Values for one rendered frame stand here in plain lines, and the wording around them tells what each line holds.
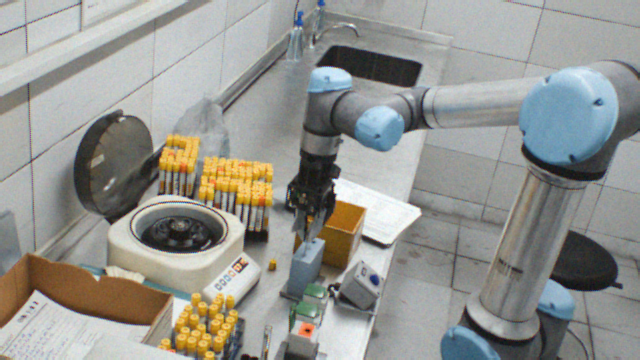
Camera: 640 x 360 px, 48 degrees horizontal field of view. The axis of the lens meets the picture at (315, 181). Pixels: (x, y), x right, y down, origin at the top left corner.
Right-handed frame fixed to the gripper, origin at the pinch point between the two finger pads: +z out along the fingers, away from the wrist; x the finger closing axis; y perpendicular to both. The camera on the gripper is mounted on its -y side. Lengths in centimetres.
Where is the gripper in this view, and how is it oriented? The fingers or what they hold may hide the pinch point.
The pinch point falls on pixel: (307, 234)
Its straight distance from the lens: 145.8
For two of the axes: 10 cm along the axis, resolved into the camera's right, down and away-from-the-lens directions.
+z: -1.5, 8.8, 4.6
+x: 9.3, 2.7, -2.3
